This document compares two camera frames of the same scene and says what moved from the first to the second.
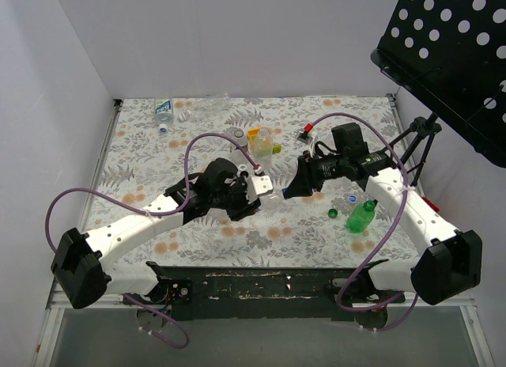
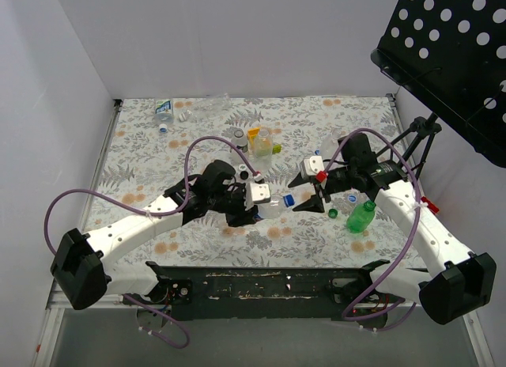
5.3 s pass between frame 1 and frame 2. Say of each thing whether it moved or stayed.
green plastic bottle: stayed
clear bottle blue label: moved
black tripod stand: stayed
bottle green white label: stayed
